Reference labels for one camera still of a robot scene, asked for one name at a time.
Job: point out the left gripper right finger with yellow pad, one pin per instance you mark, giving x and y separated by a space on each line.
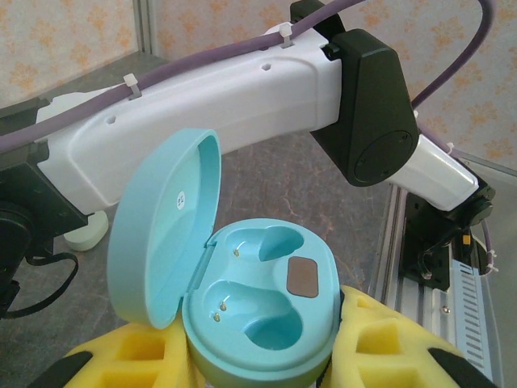
387 347

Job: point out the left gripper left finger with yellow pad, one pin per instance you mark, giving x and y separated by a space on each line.
137 355

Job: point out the pale green earbud charging case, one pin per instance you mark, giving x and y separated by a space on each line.
87 234

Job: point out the light blue earbud charging case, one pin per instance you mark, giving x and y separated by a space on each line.
258 315

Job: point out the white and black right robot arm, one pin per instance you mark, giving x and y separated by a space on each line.
226 121

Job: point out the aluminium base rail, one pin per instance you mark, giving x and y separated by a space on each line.
408 299

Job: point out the aluminium right corner post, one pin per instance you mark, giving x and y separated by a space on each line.
147 24

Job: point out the aluminium right floor rail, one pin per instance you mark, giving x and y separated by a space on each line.
493 165

